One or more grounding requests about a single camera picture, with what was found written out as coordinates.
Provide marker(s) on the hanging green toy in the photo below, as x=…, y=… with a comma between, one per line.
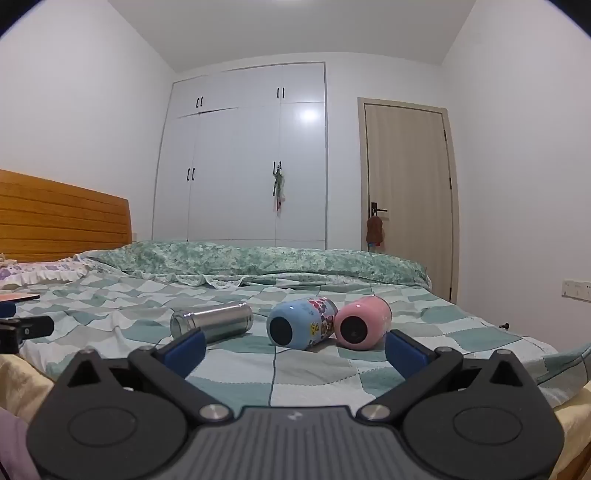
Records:
x=278, y=191

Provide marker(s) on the purple cloth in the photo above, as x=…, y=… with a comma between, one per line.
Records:
x=14, y=447

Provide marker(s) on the stainless steel bottle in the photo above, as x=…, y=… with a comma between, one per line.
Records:
x=217, y=321

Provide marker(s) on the purple floral pillow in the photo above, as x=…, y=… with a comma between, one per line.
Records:
x=37, y=272

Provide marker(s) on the green checkered bed sheet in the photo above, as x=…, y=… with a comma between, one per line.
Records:
x=318, y=378

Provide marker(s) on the pink cup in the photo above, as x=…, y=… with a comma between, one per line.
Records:
x=364, y=318

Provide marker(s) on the white wardrobe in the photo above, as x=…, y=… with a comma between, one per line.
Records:
x=231, y=184

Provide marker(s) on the wooden headboard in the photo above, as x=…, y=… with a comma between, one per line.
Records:
x=60, y=221

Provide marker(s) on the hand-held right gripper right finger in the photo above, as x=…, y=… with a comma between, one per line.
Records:
x=406, y=353

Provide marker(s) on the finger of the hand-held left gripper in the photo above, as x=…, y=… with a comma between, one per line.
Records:
x=37, y=326

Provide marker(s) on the green floral quilt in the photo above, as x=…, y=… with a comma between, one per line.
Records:
x=258, y=261

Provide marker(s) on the blue cartoon print cup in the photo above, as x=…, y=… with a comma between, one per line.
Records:
x=304, y=321

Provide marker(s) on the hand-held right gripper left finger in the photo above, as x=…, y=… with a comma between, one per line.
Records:
x=184, y=351

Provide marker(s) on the white wall socket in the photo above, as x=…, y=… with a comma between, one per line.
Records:
x=576, y=290

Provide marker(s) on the brown hanging bag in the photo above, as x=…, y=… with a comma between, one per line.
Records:
x=375, y=230

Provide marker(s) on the beige door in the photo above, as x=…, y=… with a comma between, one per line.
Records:
x=406, y=184

